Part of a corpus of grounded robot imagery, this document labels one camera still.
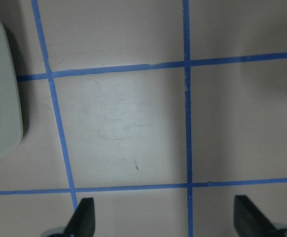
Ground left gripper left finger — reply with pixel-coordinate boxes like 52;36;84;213
62;197;95;237

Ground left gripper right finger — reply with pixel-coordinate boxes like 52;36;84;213
233;195;278;237

